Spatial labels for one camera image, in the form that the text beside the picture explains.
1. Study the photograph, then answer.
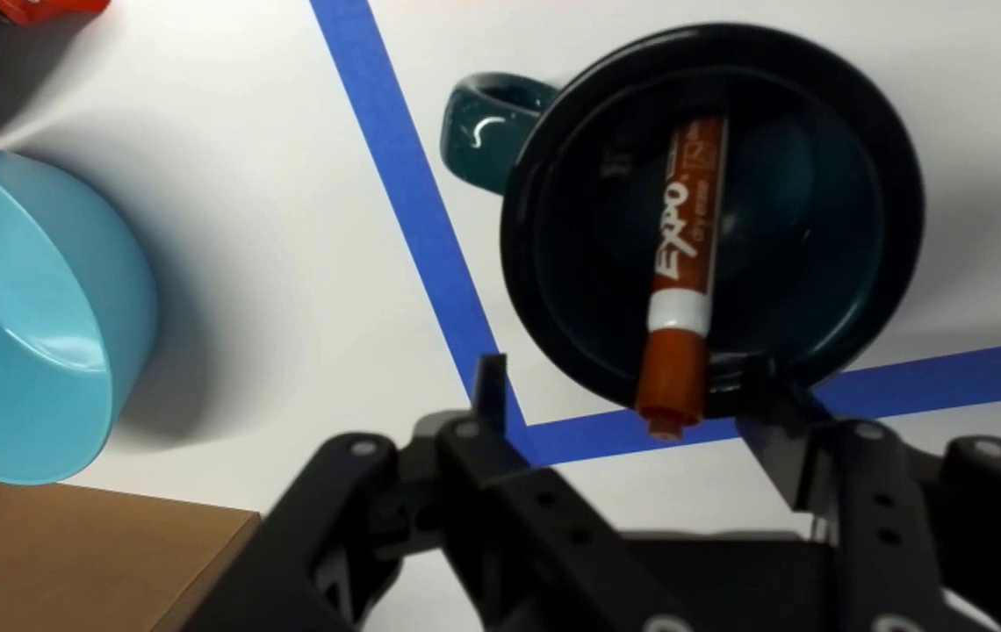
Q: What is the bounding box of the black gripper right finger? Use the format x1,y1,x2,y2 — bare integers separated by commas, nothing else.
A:
710,352,986,632

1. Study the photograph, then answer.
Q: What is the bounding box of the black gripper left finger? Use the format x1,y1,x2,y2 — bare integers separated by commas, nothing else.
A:
437,353,688,632

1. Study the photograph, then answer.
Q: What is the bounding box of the brown Expo marker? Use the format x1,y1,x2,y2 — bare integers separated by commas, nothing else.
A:
635,115,729,439

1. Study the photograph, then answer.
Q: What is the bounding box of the blue tape line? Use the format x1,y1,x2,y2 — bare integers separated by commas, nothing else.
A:
306,0,1001,463

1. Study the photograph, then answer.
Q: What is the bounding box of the dark teal mug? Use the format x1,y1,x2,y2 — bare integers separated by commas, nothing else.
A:
441,23,924,403

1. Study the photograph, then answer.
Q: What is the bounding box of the brown cardboard box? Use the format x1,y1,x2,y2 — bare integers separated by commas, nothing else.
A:
0,486,260,632

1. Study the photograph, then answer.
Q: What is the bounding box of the light blue bowl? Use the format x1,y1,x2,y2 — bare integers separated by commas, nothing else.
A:
0,150,157,486

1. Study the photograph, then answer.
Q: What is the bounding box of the red black object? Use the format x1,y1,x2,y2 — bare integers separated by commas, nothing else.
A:
0,0,112,32

